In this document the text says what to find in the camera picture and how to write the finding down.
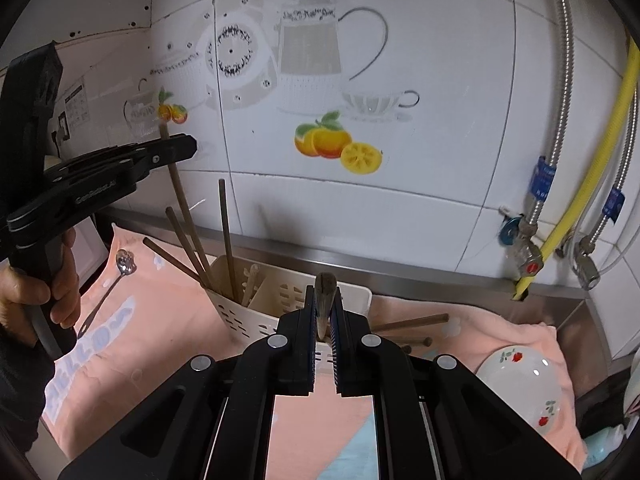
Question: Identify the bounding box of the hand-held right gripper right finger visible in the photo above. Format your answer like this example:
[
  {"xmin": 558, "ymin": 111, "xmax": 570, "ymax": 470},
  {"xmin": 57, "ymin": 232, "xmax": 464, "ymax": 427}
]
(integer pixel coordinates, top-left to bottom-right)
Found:
[{"xmin": 330, "ymin": 294, "xmax": 583, "ymax": 480}]

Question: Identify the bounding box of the braided metal hose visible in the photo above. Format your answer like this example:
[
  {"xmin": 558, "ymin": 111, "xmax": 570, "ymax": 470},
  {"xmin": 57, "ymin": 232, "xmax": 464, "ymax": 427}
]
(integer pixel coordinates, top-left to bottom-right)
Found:
[
  {"xmin": 580, "ymin": 125, "xmax": 640, "ymax": 256},
  {"xmin": 520, "ymin": 0, "xmax": 576, "ymax": 241}
]

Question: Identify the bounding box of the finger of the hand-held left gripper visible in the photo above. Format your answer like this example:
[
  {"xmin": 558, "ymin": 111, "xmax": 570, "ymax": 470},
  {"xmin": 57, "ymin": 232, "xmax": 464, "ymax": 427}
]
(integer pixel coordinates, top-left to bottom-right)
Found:
[
  {"xmin": 45, "ymin": 132, "xmax": 199, "ymax": 174},
  {"xmin": 54, "ymin": 152, "xmax": 197, "ymax": 197}
]

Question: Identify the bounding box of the slotted metal spoon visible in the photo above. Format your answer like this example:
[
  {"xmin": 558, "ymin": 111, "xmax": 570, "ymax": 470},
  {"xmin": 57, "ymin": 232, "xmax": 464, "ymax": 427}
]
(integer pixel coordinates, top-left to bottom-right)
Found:
[{"xmin": 76, "ymin": 249, "xmax": 138, "ymax": 339}]

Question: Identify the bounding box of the metal water valve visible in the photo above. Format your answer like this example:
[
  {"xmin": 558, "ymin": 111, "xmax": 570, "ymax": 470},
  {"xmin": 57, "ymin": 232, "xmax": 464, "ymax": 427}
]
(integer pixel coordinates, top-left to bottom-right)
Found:
[{"xmin": 570, "ymin": 237, "xmax": 601, "ymax": 288}]

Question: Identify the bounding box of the person's left hand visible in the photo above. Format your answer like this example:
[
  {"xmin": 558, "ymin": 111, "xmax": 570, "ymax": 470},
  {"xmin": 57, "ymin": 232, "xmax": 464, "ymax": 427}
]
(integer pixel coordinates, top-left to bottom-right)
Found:
[{"xmin": 0, "ymin": 226, "xmax": 84, "ymax": 345}]

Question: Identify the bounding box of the wall notice sticker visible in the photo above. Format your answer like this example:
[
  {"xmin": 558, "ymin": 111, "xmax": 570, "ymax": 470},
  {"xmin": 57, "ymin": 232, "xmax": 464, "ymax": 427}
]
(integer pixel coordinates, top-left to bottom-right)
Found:
[{"xmin": 61, "ymin": 77, "xmax": 91, "ymax": 131}]

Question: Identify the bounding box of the person's left forearm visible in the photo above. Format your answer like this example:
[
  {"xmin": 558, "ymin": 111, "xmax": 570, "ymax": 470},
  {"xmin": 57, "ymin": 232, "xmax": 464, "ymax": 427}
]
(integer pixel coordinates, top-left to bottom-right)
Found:
[{"xmin": 0, "ymin": 332, "xmax": 57, "ymax": 461}]

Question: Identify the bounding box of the white microwave oven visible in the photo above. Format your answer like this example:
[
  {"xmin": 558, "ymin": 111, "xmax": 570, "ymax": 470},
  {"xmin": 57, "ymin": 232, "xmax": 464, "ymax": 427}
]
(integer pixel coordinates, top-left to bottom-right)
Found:
[{"xmin": 75, "ymin": 215, "xmax": 111, "ymax": 281}]

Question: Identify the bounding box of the beige plastic utensil holder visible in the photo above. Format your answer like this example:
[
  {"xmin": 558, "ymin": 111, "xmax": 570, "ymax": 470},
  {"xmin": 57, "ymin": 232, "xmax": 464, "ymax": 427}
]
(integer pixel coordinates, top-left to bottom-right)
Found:
[{"xmin": 205, "ymin": 255, "xmax": 373, "ymax": 376}]

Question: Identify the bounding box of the red handle water valve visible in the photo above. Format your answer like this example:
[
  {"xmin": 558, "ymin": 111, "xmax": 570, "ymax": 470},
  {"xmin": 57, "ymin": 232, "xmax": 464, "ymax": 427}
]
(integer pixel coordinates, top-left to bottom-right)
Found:
[{"xmin": 500, "ymin": 214, "xmax": 546, "ymax": 278}]

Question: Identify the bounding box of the yellow gas hose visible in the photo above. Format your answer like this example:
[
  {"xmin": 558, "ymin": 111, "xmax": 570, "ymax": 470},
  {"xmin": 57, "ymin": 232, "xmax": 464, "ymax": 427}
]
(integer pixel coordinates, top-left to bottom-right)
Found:
[{"xmin": 512, "ymin": 40, "xmax": 640, "ymax": 302}]

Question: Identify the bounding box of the light blue soap bottle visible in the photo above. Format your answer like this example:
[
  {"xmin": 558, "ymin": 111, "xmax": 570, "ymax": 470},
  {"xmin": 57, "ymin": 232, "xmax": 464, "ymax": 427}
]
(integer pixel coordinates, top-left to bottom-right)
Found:
[{"xmin": 584, "ymin": 425, "xmax": 632, "ymax": 472}]

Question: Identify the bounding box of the peach printed towel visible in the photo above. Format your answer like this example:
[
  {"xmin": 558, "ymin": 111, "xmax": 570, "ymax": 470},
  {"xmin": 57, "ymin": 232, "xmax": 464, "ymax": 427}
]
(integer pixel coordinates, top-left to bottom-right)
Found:
[{"xmin": 42, "ymin": 222, "xmax": 588, "ymax": 480}]

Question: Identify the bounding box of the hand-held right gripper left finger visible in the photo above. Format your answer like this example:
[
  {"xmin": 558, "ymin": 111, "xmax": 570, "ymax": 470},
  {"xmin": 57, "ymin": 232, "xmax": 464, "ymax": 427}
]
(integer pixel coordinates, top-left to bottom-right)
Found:
[{"xmin": 57, "ymin": 294, "xmax": 318, "ymax": 480}]

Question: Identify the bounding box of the teapot and oranges wall decal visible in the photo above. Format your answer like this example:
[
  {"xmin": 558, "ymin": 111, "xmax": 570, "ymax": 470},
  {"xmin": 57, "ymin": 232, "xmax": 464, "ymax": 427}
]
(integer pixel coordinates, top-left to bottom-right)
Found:
[{"xmin": 122, "ymin": 0, "xmax": 421, "ymax": 176}]

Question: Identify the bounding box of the white floral bowl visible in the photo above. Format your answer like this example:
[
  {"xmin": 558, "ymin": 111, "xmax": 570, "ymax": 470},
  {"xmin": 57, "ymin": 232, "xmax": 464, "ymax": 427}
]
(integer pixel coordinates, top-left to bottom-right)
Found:
[{"xmin": 475, "ymin": 346, "xmax": 563, "ymax": 438}]

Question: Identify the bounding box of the blue hose tag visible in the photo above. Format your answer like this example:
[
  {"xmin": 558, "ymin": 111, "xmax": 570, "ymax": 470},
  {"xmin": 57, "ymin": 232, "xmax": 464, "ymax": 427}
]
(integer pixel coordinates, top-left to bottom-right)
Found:
[
  {"xmin": 530, "ymin": 156, "xmax": 557, "ymax": 196},
  {"xmin": 602, "ymin": 187, "xmax": 625, "ymax": 221}
]

